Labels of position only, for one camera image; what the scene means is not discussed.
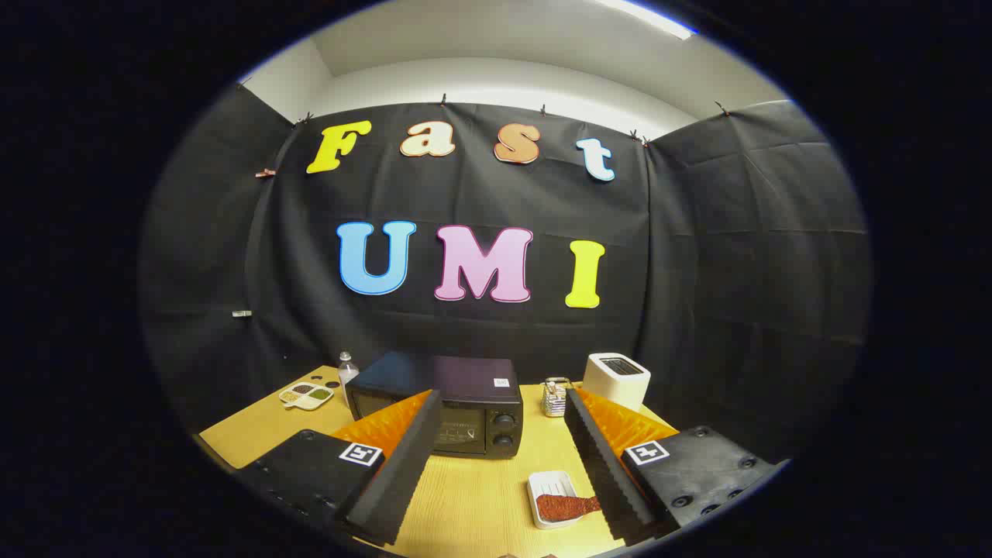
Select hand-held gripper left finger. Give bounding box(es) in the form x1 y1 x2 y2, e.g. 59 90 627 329
232 389 443 546

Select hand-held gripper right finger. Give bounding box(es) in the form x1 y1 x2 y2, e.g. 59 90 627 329
563 386 780 543

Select reddish brown meat strip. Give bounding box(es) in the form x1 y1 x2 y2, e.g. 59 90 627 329
536 494 601 522

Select black toaster oven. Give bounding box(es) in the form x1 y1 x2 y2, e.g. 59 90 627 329
345 353 524 460

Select white bread toaster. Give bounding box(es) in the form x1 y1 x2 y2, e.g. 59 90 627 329
583 353 652 412

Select white rectangular dish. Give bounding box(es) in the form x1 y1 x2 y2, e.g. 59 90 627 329
527 470 598 530

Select clear plastic bottle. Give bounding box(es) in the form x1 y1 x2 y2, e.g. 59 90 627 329
338 351 360 408

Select white divided snack dish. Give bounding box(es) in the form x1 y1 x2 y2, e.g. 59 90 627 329
278 381 335 411

